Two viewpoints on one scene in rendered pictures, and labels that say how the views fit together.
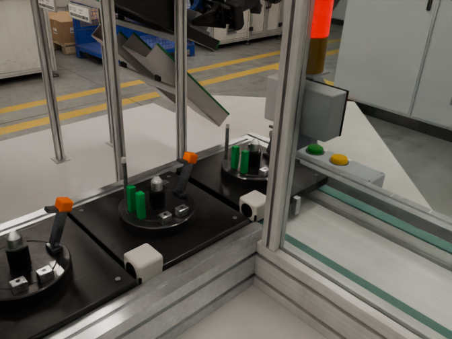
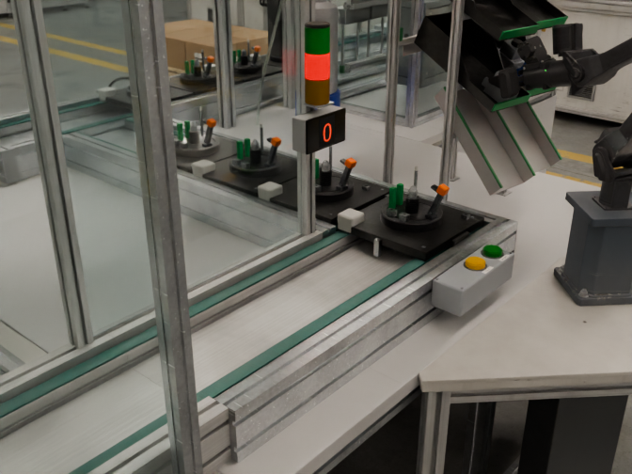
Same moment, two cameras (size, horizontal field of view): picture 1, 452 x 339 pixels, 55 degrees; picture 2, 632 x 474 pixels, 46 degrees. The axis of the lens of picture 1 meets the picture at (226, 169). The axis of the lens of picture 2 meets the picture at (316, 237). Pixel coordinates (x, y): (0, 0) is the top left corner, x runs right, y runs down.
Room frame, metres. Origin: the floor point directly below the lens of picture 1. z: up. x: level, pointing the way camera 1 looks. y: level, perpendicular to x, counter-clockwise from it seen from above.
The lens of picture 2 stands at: (0.51, -1.58, 1.67)
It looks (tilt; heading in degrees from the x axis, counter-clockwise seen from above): 26 degrees down; 86
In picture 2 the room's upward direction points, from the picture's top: straight up
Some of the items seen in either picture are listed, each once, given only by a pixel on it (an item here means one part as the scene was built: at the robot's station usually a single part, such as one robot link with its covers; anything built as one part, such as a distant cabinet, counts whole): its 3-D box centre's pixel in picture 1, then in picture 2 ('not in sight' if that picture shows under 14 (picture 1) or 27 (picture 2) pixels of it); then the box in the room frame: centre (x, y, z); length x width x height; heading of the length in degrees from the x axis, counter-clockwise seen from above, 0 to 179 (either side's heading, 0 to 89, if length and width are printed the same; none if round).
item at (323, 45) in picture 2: not in sight; (317, 39); (0.62, -0.11, 1.38); 0.05 x 0.05 x 0.05
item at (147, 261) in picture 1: (157, 194); (324, 175); (0.66, 0.12, 1.01); 0.24 x 0.24 x 0.13; 45
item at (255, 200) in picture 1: (254, 206); (350, 221); (0.70, -0.06, 0.97); 0.05 x 0.05 x 0.04; 45
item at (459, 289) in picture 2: not in sight; (473, 277); (0.93, -0.27, 0.93); 0.21 x 0.07 x 0.06; 45
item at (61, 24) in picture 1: (91, 29); not in sight; (6.23, 1.97, 0.20); 1.20 x 0.80 x 0.41; 135
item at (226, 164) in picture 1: (253, 167); (411, 214); (0.84, -0.06, 0.98); 0.14 x 0.14 x 0.02
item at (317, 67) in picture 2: not in sight; (317, 65); (0.62, -0.11, 1.33); 0.05 x 0.05 x 0.05
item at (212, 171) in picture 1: (252, 175); (410, 223); (0.84, -0.06, 0.96); 0.24 x 0.24 x 0.02; 45
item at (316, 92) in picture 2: not in sight; (317, 89); (0.62, -0.11, 1.28); 0.05 x 0.05 x 0.05
